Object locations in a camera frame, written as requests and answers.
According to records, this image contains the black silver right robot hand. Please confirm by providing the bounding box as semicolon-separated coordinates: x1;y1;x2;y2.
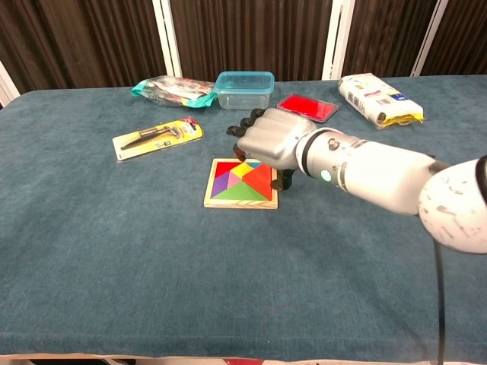
226;107;319;192

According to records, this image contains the orange triangle tangram piece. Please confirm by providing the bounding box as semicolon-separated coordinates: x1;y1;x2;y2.
243;163;273;201

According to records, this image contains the yellow square tangram piece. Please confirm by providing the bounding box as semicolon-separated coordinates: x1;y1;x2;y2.
232;162;254;179

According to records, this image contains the pink triangle tangram piece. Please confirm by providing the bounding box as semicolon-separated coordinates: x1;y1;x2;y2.
227;170;245;192

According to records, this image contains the red triangle tangram piece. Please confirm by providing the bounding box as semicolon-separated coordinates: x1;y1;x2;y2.
215;162;241;179

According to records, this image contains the green wooden tangram triangle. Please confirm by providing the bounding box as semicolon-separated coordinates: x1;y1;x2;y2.
212;181;264;202

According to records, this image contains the purple parallelogram tangram piece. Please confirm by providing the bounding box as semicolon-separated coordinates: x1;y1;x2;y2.
212;170;231;199

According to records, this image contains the wooden tangram puzzle tray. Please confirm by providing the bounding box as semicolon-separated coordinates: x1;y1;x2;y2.
203;157;280;210

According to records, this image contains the red ink pad box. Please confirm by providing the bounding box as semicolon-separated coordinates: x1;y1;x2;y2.
276;94;340;125

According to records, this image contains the clear teal-rimmed plastic container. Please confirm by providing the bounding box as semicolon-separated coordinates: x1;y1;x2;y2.
213;70;275;111

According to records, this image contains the white yellow tissue pack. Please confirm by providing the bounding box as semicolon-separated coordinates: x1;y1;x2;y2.
337;72;425;131

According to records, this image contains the yellow packaged tool card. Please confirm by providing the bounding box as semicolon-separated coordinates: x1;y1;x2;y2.
112;117;205;163

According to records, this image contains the teal clear snack bag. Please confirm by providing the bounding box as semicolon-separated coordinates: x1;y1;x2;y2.
131;75;218;110

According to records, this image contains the blue tablecloth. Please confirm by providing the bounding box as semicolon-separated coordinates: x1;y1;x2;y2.
0;75;487;360

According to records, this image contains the white screen frame post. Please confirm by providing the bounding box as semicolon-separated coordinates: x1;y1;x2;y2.
321;0;357;81
0;60;21;108
151;0;183;78
410;0;444;78

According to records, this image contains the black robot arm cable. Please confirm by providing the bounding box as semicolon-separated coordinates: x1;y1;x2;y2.
433;238;447;365

